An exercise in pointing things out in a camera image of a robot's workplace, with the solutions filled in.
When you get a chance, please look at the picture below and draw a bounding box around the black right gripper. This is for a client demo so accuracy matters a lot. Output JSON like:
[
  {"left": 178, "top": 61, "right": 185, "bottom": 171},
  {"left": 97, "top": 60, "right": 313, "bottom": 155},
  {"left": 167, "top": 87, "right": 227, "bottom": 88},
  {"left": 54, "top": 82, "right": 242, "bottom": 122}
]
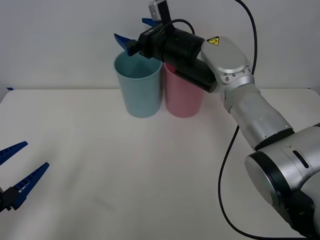
[{"left": 113, "top": 17, "right": 176, "bottom": 61}]

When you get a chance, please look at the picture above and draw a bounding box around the pale blue plastic bin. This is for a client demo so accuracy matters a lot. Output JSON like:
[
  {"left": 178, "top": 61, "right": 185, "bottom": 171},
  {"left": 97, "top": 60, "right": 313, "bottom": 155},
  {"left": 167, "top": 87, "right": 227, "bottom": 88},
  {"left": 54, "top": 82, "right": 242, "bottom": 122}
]
[{"left": 113, "top": 51, "right": 163, "bottom": 119}]

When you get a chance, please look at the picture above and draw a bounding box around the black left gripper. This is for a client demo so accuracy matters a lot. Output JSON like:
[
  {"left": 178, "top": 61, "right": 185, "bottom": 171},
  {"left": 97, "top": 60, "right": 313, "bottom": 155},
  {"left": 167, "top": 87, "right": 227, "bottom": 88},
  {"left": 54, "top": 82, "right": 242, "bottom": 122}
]
[{"left": 0, "top": 141, "right": 50, "bottom": 213}]

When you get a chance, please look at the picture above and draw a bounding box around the pink plastic bin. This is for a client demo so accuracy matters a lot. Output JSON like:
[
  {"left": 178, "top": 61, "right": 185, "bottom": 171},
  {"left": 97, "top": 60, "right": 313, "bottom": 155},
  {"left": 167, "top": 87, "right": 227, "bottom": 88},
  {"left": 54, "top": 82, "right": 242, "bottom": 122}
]
[{"left": 163, "top": 61, "right": 208, "bottom": 118}]

